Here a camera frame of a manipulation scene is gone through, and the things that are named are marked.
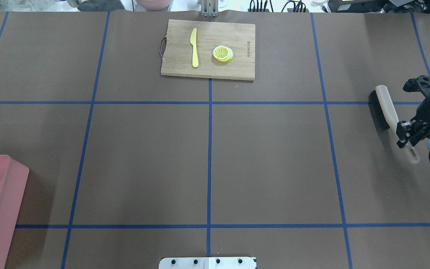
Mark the beige hand brush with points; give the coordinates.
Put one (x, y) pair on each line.
(387, 119)

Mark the yellow lemon slice toy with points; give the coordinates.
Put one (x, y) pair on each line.
(223, 53)

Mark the yellow plastic knife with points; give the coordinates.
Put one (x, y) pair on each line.
(193, 42)

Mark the bamboo cutting board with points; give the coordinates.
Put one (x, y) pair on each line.
(241, 38)

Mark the pink bowl with ice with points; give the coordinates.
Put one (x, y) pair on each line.
(152, 5)

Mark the dark grey cloth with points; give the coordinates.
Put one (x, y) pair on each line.
(101, 6)

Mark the aluminium frame post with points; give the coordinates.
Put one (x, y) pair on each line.
(209, 8)

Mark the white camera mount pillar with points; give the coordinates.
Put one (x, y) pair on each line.
(208, 263)

